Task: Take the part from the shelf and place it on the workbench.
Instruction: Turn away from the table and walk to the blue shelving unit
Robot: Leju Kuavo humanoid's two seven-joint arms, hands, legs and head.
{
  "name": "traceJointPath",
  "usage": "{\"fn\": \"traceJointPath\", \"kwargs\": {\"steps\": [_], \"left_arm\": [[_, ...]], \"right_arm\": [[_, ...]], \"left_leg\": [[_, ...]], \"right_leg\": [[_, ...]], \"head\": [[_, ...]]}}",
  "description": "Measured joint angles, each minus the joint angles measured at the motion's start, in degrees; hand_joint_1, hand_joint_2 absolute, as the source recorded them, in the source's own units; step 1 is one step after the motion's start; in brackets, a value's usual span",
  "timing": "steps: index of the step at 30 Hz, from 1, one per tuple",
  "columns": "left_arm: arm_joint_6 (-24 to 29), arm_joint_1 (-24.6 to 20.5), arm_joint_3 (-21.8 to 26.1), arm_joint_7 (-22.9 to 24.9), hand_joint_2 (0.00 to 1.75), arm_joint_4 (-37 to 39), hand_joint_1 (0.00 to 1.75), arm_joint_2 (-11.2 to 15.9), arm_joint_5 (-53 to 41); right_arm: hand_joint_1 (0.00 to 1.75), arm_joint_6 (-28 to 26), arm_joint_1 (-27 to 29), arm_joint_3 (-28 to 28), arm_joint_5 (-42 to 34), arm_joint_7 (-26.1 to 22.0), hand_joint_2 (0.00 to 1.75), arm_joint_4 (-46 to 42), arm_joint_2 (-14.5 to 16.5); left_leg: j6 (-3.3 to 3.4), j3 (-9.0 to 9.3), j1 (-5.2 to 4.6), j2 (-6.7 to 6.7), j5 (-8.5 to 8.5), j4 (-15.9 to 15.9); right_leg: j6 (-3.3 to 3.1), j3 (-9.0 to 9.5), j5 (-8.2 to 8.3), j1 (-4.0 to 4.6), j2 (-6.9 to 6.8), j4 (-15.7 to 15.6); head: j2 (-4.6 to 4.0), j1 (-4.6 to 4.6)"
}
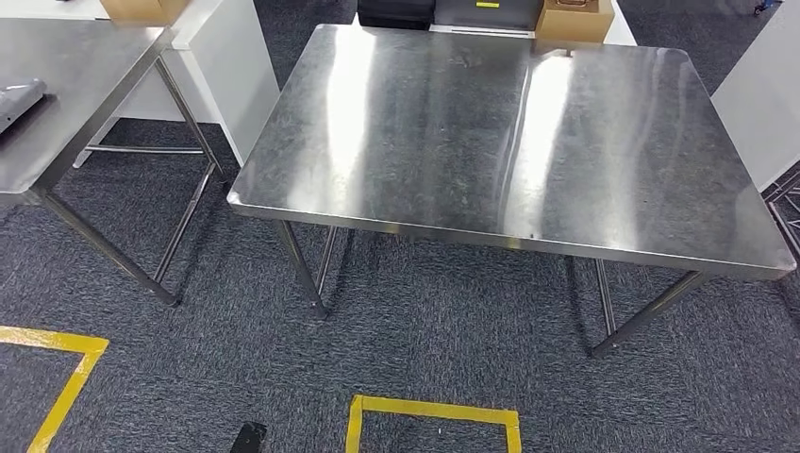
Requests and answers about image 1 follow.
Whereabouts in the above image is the grey flat metal part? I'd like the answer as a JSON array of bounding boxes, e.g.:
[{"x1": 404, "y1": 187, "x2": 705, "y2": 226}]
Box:
[{"x1": 0, "y1": 77, "x2": 48, "y2": 136}]

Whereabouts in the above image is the stainless steel table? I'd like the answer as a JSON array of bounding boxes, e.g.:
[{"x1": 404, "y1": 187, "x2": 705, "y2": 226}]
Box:
[
  {"x1": 763, "y1": 172, "x2": 800, "y2": 258},
  {"x1": 225, "y1": 24, "x2": 798, "y2": 359},
  {"x1": 0, "y1": 17, "x2": 225, "y2": 308}
]

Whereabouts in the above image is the yellow floor tape square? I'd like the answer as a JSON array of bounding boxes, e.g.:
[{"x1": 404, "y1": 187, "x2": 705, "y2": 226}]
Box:
[
  {"x1": 344, "y1": 394, "x2": 523, "y2": 453},
  {"x1": 0, "y1": 325, "x2": 110, "y2": 453}
]

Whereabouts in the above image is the black case yellow label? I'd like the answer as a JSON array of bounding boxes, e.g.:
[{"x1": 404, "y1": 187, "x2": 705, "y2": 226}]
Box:
[{"x1": 357, "y1": 0, "x2": 437, "y2": 31}]

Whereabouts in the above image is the white desk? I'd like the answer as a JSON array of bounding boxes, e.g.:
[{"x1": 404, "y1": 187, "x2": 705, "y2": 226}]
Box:
[
  {"x1": 710, "y1": 0, "x2": 800, "y2": 193},
  {"x1": 0, "y1": 0, "x2": 281, "y2": 169},
  {"x1": 353, "y1": 0, "x2": 638, "y2": 48}
]

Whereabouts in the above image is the grey flat case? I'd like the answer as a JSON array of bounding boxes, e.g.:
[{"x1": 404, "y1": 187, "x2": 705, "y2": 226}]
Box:
[{"x1": 431, "y1": 0, "x2": 545, "y2": 31}]

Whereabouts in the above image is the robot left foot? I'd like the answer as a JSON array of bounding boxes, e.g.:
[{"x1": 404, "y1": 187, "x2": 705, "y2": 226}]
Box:
[{"x1": 229, "y1": 422, "x2": 269, "y2": 453}]

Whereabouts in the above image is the brown cardboard box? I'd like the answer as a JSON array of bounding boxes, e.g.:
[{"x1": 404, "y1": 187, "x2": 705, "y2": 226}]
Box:
[
  {"x1": 99, "y1": 0, "x2": 192, "y2": 27},
  {"x1": 535, "y1": 0, "x2": 616, "y2": 45}
]

